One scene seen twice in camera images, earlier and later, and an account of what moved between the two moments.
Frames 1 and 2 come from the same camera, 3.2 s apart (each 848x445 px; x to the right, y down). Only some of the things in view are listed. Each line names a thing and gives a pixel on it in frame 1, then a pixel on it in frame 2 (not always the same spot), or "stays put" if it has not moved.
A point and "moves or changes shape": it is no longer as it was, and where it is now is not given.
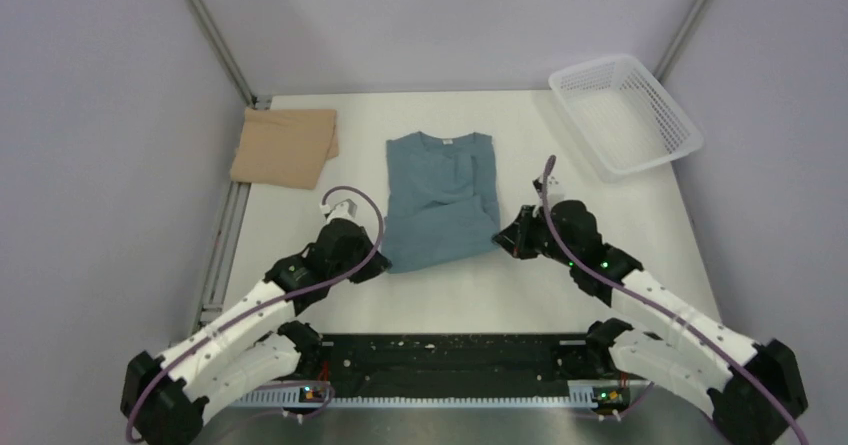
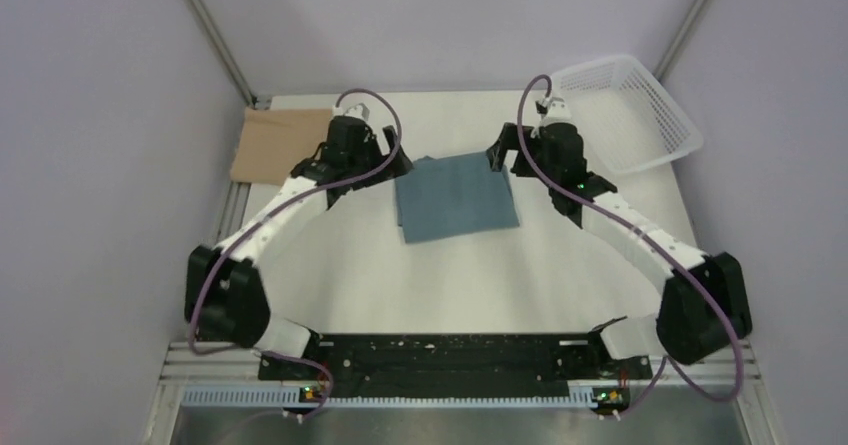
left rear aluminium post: [214, 30] stays put
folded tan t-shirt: [284, 147] stays put
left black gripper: [375, 267] to [399, 166]
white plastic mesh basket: [622, 120] stays put
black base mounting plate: [390, 365] stays put
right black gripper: [516, 237] to [509, 141]
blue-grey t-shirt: [441, 199] moves or changes shape
